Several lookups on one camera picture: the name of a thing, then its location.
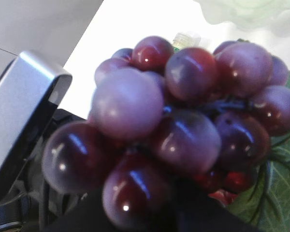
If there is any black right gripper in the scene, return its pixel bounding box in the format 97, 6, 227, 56
0, 70, 257, 232

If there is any purple artificial grape bunch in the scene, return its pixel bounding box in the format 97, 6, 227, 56
40, 36, 290, 232

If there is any yellow liquid plastic bottle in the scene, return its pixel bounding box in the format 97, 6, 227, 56
172, 31, 201, 52

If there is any green wavy glass plate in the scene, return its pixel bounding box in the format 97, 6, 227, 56
197, 0, 290, 37

